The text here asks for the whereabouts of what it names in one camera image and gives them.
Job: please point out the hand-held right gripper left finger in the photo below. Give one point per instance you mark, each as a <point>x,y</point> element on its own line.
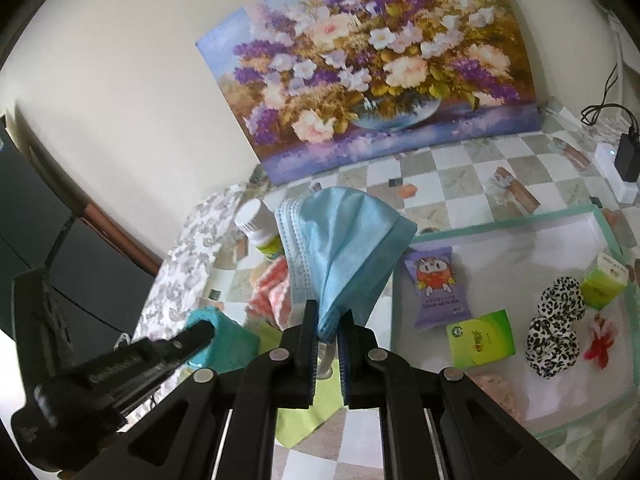
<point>310,360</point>

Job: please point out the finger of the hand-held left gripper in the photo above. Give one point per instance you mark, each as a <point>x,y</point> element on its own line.
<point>195,337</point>

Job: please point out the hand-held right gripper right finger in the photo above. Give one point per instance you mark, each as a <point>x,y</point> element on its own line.
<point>344,365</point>

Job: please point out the blue face mask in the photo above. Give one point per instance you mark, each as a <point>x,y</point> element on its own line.
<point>345,250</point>

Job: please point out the purple snack packet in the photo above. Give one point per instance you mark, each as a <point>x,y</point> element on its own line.
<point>437,290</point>

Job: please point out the large green tissue packet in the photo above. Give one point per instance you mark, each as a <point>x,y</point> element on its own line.
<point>480,340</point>

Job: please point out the white tray with green rim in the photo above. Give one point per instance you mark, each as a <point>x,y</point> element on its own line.
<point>500,270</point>

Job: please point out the small green tissue packet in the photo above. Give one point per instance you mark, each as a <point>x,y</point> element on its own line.
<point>602,282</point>

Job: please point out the pink soft pad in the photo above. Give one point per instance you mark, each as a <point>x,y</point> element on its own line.
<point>497,395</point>

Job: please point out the coral patterned cloth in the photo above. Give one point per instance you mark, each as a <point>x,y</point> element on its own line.
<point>272,295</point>

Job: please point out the grey floral cloth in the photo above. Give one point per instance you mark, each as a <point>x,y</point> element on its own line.
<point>190,260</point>

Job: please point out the white pill bottle green label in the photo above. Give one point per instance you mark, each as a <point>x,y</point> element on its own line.
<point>257,230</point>

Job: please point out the dark cabinet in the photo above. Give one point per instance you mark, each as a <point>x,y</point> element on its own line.
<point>50,210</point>

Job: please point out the checkered tablecloth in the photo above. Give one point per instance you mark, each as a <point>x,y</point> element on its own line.
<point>450,160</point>

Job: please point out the red flower hair clip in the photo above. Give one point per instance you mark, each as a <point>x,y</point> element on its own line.
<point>600,345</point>

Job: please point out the floral painting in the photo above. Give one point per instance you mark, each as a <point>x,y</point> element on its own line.
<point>375,70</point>

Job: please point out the white power strip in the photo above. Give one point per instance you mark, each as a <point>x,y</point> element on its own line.
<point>610,180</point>

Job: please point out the black charger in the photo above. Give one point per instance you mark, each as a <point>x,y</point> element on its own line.
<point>627,157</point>

